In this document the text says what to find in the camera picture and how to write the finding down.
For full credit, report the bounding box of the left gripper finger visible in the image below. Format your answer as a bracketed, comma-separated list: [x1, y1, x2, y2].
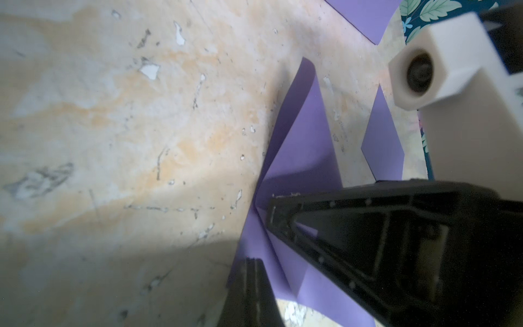
[217, 258, 285, 327]

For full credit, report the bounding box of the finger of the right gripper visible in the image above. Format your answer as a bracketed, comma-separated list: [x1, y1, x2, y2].
[266, 180, 522, 326]

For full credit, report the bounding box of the purple paper square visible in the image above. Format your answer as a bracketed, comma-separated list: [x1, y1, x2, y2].
[361, 85, 405, 181]
[326, 0, 402, 45]
[227, 59, 375, 326]

